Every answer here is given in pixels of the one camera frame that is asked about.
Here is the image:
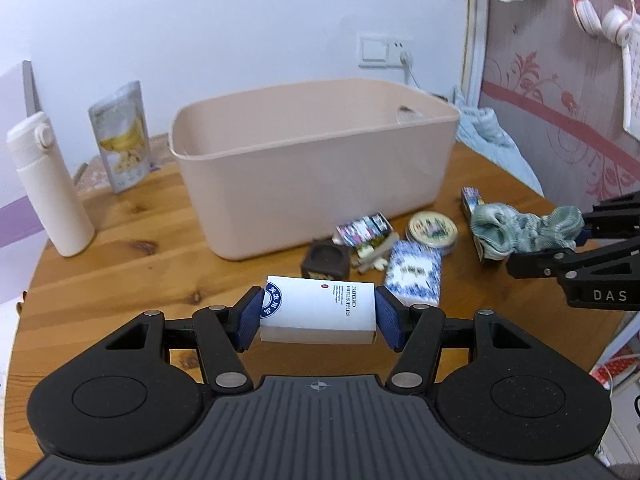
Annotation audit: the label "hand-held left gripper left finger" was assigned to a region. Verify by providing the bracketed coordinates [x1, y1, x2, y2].
[92, 286, 266, 394]

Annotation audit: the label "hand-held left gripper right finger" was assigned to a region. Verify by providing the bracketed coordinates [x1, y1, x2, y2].
[374, 286, 545, 393]

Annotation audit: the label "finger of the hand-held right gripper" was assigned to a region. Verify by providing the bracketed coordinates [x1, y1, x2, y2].
[575, 194, 640, 248]
[506, 237, 640, 288]

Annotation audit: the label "green fabric scrunchie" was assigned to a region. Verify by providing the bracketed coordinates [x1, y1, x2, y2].
[470, 202, 586, 261]

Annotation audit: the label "blue white patterned pack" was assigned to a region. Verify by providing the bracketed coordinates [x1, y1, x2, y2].
[382, 240, 443, 308]

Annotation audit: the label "beige hair clip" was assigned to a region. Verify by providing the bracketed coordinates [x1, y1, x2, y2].
[350, 232, 401, 273]

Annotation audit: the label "white paper box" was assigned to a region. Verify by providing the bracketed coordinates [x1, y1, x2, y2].
[259, 275, 378, 345]

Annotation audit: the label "dark wooden cube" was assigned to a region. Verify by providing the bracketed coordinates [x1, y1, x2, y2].
[301, 238, 349, 281]

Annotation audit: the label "small cartoon printed box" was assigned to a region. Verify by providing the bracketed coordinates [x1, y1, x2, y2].
[336, 213, 392, 249]

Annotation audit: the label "narrow patterned box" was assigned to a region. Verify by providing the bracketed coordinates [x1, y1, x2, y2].
[461, 186, 496, 263]

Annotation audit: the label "round printed tin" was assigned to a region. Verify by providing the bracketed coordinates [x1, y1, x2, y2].
[405, 211, 458, 256]

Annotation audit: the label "pink plastic storage bin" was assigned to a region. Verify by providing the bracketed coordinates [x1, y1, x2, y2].
[169, 78, 462, 262]

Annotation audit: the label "red dotted cloth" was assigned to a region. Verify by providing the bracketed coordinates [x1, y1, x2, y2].
[590, 345, 640, 391]

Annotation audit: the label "light blue bedding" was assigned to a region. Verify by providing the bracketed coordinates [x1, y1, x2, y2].
[452, 85, 546, 196]

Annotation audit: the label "white red headphones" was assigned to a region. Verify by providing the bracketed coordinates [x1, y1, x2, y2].
[572, 0, 638, 46]

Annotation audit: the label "banana chip pouch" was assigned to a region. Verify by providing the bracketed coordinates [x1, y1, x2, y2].
[88, 80, 152, 195]

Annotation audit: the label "white thermos bottle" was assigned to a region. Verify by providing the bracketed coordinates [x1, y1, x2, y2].
[6, 111, 96, 257]

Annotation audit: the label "white wall calendar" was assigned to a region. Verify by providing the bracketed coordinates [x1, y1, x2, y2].
[621, 40, 640, 136]

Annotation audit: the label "white door frame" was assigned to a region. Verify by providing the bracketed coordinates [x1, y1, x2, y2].
[462, 0, 490, 111]

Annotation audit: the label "white plug with cable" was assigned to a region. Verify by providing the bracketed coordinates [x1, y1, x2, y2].
[400, 50, 436, 96]

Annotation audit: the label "white wall switch socket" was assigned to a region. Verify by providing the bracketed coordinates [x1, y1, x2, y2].
[357, 31, 416, 70]

